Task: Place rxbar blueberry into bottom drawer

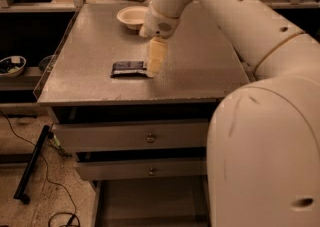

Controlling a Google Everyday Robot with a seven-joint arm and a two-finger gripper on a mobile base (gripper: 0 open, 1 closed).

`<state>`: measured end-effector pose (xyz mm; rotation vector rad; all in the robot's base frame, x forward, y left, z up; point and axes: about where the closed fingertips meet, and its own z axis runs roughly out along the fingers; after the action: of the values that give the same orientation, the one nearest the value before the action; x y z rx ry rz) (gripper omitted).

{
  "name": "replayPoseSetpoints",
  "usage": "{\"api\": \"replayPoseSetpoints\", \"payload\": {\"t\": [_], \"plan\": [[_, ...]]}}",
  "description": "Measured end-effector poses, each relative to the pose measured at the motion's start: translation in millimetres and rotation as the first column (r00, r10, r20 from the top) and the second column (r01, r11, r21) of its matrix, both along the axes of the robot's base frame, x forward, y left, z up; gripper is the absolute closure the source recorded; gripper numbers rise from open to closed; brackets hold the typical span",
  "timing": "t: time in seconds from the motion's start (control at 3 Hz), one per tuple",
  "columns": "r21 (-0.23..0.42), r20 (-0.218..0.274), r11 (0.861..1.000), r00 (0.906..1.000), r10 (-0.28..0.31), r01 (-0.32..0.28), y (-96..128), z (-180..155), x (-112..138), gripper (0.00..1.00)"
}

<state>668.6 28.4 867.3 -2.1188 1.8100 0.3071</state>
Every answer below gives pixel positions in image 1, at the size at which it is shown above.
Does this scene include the middle grey drawer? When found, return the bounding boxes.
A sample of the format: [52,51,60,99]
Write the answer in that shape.
[75,157,206,180]

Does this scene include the grey drawer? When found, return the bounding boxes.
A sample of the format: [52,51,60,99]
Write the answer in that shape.
[53,119,208,152]
[75,157,206,180]
[94,176,211,227]

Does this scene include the blueberry rxbar dark wrapper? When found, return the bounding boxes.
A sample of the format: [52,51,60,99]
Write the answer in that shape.
[110,61,147,78]

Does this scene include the black floor cable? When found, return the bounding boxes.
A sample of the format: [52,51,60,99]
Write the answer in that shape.
[0,109,82,227]

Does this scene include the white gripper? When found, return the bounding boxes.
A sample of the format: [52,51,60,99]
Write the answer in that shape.
[139,3,180,77]

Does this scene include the bottom grey drawer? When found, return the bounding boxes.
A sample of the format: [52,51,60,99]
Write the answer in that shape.
[94,176,211,227]

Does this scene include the black bar on floor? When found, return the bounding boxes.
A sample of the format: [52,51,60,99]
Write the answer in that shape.
[14,125,50,205]

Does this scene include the top grey drawer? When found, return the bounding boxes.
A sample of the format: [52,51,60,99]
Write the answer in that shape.
[53,119,208,152]

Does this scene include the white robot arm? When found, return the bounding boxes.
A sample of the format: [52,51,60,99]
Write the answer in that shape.
[141,0,320,227]

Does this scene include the dark glass bowl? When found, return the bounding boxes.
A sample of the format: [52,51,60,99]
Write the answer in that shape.
[38,55,57,72]

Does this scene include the white bowl with items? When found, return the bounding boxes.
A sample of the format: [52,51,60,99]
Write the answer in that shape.
[0,56,26,77]

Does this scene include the white paper bowl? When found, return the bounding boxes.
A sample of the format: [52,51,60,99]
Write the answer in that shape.
[117,6,148,30]

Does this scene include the grey drawer cabinet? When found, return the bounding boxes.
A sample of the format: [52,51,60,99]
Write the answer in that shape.
[38,4,249,227]

